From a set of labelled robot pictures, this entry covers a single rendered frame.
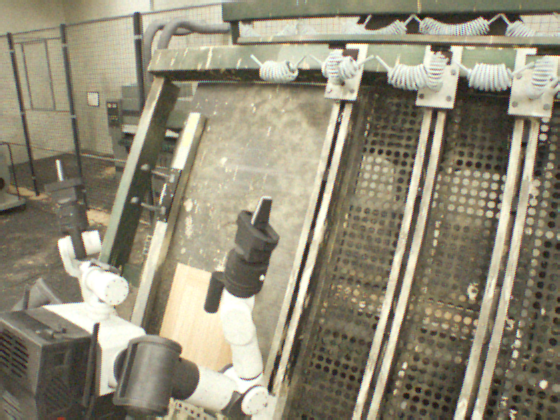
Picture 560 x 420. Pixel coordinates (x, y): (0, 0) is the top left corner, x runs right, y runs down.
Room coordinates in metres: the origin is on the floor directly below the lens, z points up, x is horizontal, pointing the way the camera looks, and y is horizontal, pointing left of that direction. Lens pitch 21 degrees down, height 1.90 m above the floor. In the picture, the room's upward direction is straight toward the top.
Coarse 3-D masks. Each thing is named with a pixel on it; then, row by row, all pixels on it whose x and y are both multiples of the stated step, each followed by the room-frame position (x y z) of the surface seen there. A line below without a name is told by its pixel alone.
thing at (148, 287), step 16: (192, 128) 1.53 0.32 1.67; (192, 144) 1.50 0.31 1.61; (176, 160) 1.49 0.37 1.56; (192, 160) 1.50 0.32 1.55; (176, 192) 1.41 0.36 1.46; (176, 208) 1.41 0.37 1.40; (160, 224) 1.37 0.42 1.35; (160, 240) 1.34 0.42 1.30; (160, 256) 1.32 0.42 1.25; (144, 272) 1.30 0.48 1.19; (160, 272) 1.31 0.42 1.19; (144, 288) 1.27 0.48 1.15; (144, 304) 1.23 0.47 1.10; (144, 320) 1.22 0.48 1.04
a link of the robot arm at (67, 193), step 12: (72, 180) 1.10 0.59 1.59; (84, 180) 1.14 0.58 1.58; (60, 192) 1.10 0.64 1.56; (72, 192) 1.10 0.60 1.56; (60, 204) 1.09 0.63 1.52; (72, 204) 1.09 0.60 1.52; (84, 204) 1.12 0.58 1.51; (60, 216) 1.07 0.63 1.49; (72, 216) 1.07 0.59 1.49; (84, 216) 1.10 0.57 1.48
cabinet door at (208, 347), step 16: (176, 272) 1.27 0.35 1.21; (192, 272) 1.24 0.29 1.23; (208, 272) 1.23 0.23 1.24; (176, 288) 1.24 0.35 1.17; (192, 288) 1.21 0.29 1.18; (176, 304) 1.20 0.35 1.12; (192, 304) 1.18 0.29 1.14; (176, 320) 1.17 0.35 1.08; (192, 320) 1.15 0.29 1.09; (208, 320) 1.13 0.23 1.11; (176, 336) 1.15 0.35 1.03; (192, 336) 1.12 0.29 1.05; (208, 336) 1.10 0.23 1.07; (224, 336) 1.08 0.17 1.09; (192, 352) 1.09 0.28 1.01; (208, 352) 1.07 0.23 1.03; (224, 352) 1.05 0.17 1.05
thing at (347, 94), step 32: (352, 96) 1.22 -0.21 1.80; (352, 128) 1.26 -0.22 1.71; (320, 160) 1.20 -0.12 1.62; (320, 192) 1.16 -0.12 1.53; (320, 224) 1.09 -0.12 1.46; (320, 256) 1.08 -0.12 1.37; (288, 288) 1.03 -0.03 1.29; (288, 320) 1.00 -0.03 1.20; (288, 352) 0.93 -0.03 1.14; (288, 384) 0.92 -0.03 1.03; (256, 416) 0.86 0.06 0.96
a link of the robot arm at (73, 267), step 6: (60, 240) 1.06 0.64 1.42; (60, 246) 1.04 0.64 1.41; (66, 246) 1.05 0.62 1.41; (60, 252) 1.04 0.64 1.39; (66, 252) 1.04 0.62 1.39; (66, 258) 1.04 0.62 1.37; (66, 264) 1.04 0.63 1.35; (72, 264) 1.06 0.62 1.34; (78, 264) 1.10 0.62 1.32; (84, 264) 1.11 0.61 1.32; (66, 270) 1.05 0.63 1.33; (72, 270) 1.05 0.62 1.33; (78, 270) 1.06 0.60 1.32; (84, 270) 1.08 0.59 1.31; (78, 276) 1.06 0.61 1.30
